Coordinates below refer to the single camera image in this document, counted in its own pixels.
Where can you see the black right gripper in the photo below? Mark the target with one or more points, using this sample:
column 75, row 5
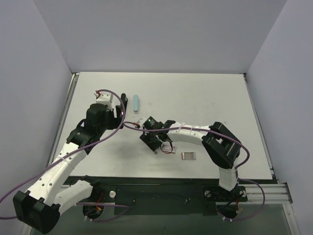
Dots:
column 148, row 140

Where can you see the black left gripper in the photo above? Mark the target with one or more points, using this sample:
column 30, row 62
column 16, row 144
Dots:
column 119, row 111

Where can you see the black stapler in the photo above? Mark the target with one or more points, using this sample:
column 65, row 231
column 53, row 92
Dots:
column 124, row 104

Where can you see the staple box tray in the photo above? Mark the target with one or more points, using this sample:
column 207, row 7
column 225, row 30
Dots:
column 188, row 156

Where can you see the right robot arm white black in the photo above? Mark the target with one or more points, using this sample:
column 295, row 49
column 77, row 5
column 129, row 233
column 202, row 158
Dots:
column 223, row 152

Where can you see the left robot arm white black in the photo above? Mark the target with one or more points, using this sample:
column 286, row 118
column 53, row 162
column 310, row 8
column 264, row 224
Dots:
column 43, row 203

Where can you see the red white staple box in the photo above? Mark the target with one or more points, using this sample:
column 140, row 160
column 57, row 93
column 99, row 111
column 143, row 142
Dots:
column 168, row 149

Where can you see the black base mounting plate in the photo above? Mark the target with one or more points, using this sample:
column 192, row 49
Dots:
column 158, row 196

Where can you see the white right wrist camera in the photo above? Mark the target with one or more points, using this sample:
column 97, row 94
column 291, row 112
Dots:
column 140, row 123

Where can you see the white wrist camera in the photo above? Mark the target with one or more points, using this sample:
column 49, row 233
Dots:
column 104, row 98
column 140, row 123

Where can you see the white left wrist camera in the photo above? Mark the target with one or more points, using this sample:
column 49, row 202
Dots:
column 104, row 98

